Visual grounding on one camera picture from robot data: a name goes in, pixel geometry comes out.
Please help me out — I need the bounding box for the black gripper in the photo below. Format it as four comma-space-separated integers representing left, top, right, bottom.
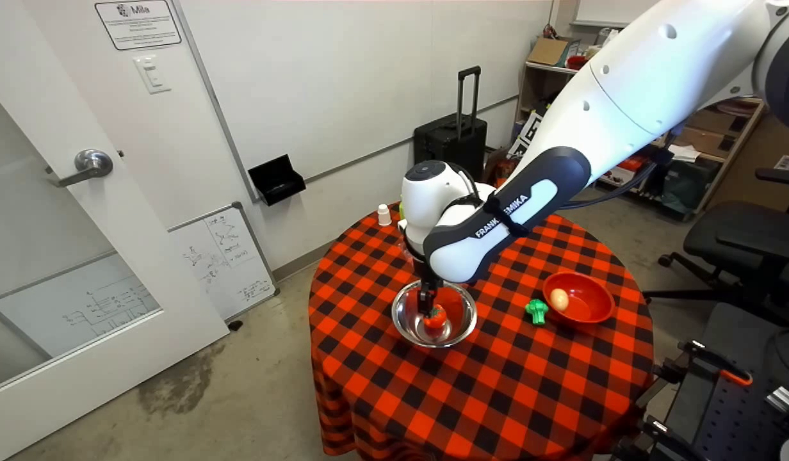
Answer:
413, 256, 445, 332

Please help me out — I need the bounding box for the silver metal bowl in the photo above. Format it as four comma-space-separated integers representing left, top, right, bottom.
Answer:
390, 279, 481, 352

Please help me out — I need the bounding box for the red bowl holding egg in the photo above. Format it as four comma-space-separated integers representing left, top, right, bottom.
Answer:
540, 267, 617, 327

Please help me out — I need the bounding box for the orange black checked tablecloth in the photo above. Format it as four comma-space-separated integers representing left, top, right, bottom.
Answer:
306, 204, 659, 461

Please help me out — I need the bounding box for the small green toy vegetable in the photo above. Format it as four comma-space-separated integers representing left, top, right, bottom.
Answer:
523, 298, 554, 327

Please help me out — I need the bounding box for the black suitcase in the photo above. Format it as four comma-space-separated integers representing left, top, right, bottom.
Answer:
411, 65, 493, 181

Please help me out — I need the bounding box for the black white leaning board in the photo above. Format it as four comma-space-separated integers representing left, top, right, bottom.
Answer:
504, 108, 546, 161

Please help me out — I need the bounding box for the small leaning whiteboard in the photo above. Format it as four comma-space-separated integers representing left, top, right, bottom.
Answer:
167, 199, 279, 322

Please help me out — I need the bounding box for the white door with window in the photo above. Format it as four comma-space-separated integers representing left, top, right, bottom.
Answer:
0, 0, 234, 461

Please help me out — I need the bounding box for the black orange spring clamp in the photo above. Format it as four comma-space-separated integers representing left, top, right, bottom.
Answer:
659, 338, 755, 391
621, 413, 700, 461

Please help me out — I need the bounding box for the cardboard box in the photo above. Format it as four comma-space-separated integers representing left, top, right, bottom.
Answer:
529, 35, 573, 70

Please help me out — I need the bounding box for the dark green case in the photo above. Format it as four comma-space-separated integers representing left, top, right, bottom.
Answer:
649, 156, 712, 215

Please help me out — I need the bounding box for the black perforated breadboard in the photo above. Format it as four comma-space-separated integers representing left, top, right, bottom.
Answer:
666, 373, 789, 461

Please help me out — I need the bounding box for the black office chair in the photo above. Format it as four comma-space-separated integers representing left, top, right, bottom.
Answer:
645, 165, 789, 335

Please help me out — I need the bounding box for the wooden storage shelf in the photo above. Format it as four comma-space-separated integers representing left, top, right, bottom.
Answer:
521, 23, 768, 220

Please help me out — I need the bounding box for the black wall holder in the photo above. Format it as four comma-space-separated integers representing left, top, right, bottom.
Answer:
247, 153, 307, 207

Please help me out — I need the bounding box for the white light switch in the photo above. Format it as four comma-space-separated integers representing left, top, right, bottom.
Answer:
134, 51, 174, 98

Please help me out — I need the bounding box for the silver door handle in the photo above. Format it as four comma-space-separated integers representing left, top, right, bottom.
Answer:
43, 146, 115, 190

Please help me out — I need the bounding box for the aluminium rail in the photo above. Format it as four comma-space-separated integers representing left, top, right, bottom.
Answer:
764, 384, 789, 421

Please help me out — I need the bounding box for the white wall sign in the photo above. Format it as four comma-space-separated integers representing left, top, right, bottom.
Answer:
93, 0, 185, 51

